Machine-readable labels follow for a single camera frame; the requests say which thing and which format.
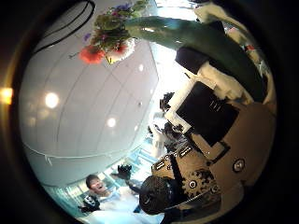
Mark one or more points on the person in white shirt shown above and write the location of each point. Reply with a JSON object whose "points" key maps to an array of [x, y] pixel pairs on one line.
{"points": [[106, 199]]}

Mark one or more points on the flower bouquet with green stem wrap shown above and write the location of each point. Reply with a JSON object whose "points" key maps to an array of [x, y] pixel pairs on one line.
{"points": [[187, 34]]}

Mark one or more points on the black glove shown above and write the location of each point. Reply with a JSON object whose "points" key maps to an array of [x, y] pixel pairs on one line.
{"points": [[124, 171], [90, 203]]}

